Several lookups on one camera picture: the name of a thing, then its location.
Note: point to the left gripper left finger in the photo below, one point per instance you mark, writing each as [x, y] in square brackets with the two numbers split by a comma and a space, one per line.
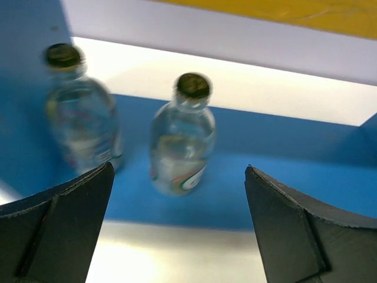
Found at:
[51, 236]

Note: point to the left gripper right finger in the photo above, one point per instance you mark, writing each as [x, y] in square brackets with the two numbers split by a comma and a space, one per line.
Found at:
[302, 239]

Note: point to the clear glass bottle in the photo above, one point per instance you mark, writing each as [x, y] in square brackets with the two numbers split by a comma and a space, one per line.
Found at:
[82, 114]
[182, 137]

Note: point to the blue and yellow wooden shelf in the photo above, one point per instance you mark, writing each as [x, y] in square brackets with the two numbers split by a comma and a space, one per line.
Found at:
[298, 104]

